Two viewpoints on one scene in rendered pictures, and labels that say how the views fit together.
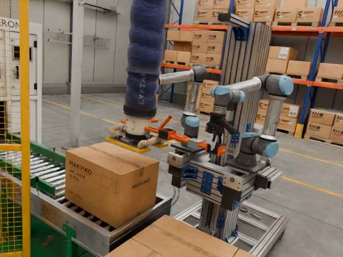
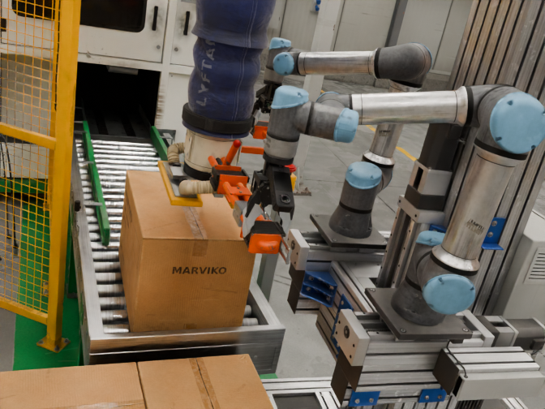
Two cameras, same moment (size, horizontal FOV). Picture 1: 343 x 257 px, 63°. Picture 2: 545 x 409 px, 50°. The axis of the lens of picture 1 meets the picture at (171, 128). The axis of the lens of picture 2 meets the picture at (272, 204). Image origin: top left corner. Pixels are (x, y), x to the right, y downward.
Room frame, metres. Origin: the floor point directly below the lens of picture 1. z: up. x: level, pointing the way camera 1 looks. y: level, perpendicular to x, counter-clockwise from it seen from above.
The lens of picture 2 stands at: (0.49, -0.97, 1.84)
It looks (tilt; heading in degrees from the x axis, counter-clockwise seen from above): 22 degrees down; 34
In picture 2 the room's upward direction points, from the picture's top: 12 degrees clockwise
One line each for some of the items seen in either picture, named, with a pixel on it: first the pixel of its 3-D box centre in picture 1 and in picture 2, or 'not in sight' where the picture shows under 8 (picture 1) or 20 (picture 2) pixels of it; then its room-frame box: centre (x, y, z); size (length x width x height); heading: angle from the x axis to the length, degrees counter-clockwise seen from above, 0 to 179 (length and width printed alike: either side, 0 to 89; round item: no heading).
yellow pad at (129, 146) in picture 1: (127, 142); (179, 178); (1.79, 0.28, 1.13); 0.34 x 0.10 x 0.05; 55
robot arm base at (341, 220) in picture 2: (190, 139); (353, 216); (2.21, -0.16, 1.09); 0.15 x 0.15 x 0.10
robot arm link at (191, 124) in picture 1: (191, 125); (362, 184); (2.21, -0.16, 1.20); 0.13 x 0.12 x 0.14; 12
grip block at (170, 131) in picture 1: (167, 133); (229, 179); (1.73, 0.02, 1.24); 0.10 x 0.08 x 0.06; 145
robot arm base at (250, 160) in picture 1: (246, 156); (422, 294); (1.91, -0.56, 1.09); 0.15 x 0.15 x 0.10
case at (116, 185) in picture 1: (111, 180); (180, 247); (1.99, 0.42, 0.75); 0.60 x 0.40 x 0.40; 56
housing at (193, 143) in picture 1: (195, 143); (247, 213); (1.61, -0.15, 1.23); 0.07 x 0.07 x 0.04; 55
